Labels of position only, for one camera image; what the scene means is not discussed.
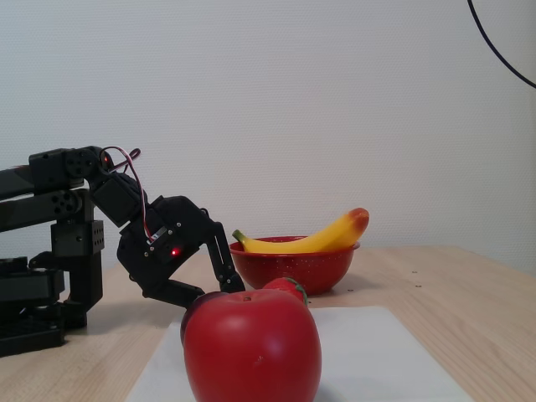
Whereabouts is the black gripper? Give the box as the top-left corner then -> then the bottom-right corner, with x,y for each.
116,195 -> 247,310

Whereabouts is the yellow plastic banana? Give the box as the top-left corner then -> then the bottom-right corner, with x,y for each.
232,208 -> 370,255

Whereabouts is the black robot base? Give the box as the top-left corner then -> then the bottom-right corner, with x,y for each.
0,255 -> 91,358

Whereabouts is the red speckled enamel bowl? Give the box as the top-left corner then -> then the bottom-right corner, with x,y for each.
228,236 -> 361,296

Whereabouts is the dark purple plastic plum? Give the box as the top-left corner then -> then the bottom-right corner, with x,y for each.
179,291 -> 229,348

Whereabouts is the red plastic strawberry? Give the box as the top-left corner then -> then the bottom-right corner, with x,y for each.
262,276 -> 310,307

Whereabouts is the red plastic apple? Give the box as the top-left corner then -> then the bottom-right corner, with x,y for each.
183,291 -> 322,402

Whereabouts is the white paper sheet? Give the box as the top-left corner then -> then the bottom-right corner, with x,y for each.
124,305 -> 477,402

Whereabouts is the red white black servo cable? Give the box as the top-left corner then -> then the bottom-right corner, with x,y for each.
100,146 -> 157,245

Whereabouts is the thin black hanging cable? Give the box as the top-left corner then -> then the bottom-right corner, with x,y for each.
466,0 -> 536,90

